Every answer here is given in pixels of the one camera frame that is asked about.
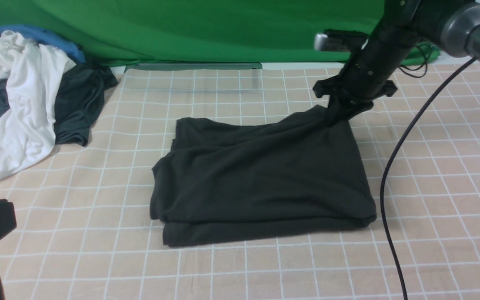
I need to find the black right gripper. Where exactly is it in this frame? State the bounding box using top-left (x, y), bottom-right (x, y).
top-left (312, 42), bottom-right (398, 125)

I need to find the dark gray long-sleeve shirt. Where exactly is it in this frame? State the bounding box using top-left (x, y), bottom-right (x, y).
top-left (150, 105), bottom-right (377, 248)

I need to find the gray right robot arm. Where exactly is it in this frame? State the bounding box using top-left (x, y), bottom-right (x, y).
top-left (313, 0), bottom-right (480, 126)

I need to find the green backdrop cloth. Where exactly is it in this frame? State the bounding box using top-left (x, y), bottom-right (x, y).
top-left (0, 0), bottom-right (476, 68)

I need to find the dark gray crumpled garment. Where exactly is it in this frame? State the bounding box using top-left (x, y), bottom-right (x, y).
top-left (0, 60), bottom-right (118, 147)

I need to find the beige checkered tablecloth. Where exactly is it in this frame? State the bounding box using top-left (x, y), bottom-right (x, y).
top-left (0, 63), bottom-right (480, 300)

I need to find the white crumpled garment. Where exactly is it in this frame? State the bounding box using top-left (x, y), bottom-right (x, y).
top-left (0, 30), bottom-right (76, 180)

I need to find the blue crumpled garment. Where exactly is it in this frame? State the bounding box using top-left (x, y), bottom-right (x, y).
top-left (0, 24), bottom-right (87, 130)

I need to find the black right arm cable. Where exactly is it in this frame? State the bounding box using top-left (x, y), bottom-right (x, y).
top-left (380, 42), bottom-right (478, 300)

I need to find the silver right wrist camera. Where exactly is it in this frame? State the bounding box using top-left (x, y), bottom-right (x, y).
top-left (314, 29), bottom-right (369, 53)

